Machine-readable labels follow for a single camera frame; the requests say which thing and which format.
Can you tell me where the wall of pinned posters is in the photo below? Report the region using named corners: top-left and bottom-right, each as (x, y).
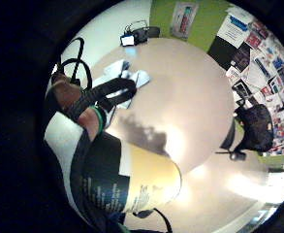
top-left (225, 9), bottom-right (284, 157)

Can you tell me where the black electronic box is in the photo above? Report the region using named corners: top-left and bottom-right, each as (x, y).
top-left (131, 25), bottom-right (162, 46)

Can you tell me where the white poster with blue print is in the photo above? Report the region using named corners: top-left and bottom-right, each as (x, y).
top-left (216, 13), bottom-right (252, 49)

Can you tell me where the thin black cable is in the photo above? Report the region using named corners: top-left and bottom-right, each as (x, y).
top-left (132, 208), bottom-right (174, 233)

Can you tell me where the crumpled white paper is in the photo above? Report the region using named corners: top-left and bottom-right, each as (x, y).
top-left (92, 58), bottom-right (153, 111)

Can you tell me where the small white-faced device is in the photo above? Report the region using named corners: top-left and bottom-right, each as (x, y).
top-left (119, 33), bottom-right (137, 48)

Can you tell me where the tall poster with bottle picture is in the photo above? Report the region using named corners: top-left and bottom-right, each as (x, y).
top-left (170, 1), bottom-right (200, 41)

